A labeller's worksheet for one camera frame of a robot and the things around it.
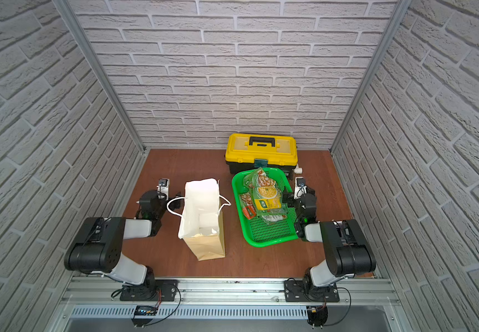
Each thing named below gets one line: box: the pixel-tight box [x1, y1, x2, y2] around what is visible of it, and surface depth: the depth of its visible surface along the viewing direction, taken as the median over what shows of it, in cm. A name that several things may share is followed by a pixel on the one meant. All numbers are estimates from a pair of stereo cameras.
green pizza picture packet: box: [243, 166, 278, 196], surface depth 99 cm
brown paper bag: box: [166, 177, 232, 262], surface depth 74 cm
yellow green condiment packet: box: [254, 186, 282, 211], surface depth 95 cm
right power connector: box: [306, 305, 329, 330], surface depth 72 cm
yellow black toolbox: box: [224, 132, 299, 180], surface depth 99 cm
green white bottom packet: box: [257, 208, 288, 225], surface depth 91 cm
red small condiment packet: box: [242, 204, 257, 220], surface depth 91 cm
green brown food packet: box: [239, 190, 254, 208], surface depth 96 cm
